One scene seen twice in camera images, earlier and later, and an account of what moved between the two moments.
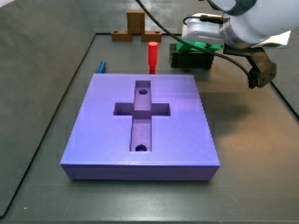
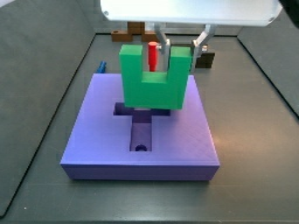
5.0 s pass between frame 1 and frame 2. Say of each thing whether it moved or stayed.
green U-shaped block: moved
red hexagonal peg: stayed
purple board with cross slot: stayed
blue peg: stayed
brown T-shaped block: stayed
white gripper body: moved
